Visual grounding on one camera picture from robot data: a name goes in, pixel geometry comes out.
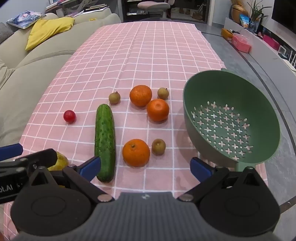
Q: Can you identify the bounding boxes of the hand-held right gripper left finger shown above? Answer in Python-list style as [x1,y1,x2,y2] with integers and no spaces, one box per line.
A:
[23,156,115,204]

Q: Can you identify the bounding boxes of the magenta box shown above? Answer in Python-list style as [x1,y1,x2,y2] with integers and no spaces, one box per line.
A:
[263,35,280,50]

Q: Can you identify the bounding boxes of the black television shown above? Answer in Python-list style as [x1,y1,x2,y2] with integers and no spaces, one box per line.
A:
[271,0,296,28]

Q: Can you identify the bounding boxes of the large orange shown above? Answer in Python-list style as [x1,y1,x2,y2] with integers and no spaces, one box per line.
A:
[129,85,152,107]

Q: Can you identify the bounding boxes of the white router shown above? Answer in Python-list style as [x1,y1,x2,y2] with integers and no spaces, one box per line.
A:
[285,50,296,70]

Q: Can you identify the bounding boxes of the pink office chair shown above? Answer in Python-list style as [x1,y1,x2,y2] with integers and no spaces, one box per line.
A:
[137,0,170,20]

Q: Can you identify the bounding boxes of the small orange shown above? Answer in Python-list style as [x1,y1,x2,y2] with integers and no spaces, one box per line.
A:
[147,99,170,122]

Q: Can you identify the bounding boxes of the blue snack bag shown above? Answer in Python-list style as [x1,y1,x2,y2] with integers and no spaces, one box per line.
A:
[239,14,250,29]

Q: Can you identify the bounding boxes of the pink checked tablecloth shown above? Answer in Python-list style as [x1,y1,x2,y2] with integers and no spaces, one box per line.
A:
[3,21,269,241]

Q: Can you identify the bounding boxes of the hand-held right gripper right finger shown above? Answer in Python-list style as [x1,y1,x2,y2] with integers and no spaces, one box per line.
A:
[177,157,264,202]

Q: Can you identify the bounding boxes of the dark shelf unit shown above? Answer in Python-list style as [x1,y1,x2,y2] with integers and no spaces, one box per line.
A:
[121,0,208,22]

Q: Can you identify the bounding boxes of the blue floral pillow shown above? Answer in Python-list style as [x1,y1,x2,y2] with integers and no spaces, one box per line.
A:
[6,10,46,29]

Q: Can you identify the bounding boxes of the orange with green stem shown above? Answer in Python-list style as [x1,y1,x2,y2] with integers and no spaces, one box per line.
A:
[122,139,150,167]

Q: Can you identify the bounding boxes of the brown round ornament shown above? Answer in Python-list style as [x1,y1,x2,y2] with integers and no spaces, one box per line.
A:
[231,0,249,24]

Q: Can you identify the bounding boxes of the beige sofa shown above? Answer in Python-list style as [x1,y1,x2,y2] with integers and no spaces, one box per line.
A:
[0,13,122,149]

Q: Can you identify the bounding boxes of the green cucumber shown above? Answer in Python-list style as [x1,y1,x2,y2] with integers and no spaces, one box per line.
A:
[94,104,116,183]

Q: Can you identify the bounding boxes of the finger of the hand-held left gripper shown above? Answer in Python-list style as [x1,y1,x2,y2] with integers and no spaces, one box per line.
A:
[0,143,23,161]
[14,149,58,172]

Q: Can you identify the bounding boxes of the stack of books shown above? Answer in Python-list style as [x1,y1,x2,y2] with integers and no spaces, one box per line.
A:
[46,0,80,10]

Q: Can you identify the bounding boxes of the grey knitted cushion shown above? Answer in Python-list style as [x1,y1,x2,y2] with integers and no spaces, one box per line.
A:
[0,22,14,44]

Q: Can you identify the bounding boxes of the brown longan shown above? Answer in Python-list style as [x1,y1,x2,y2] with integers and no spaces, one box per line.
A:
[157,88,169,100]
[151,138,166,156]
[109,91,121,104]

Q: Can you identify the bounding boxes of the red tomato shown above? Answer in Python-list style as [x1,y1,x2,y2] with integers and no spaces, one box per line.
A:
[63,110,76,124]

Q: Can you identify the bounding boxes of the potted green plant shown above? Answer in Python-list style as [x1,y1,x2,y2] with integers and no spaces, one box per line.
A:
[246,0,266,33]

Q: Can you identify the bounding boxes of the green colander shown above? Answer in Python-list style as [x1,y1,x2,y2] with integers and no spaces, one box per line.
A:
[183,68,281,172]

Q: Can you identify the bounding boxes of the pink box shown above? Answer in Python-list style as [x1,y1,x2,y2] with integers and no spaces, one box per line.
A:
[231,34,252,53]

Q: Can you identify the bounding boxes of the grey television cabinet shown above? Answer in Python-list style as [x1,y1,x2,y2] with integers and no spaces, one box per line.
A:
[224,17,296,77]

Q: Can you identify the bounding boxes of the yellow pillow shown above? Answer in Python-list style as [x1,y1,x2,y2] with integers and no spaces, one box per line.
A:
[25,17,75,51]

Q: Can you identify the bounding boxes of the yellow pear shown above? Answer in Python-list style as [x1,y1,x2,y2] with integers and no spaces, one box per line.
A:
[47,152,69,172]

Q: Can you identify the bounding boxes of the flat magazines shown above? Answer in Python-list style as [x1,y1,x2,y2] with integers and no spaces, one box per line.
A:
[85,3,108,12]

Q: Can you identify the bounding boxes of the orange box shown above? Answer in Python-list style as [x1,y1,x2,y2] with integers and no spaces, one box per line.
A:
[221,28,234,41]

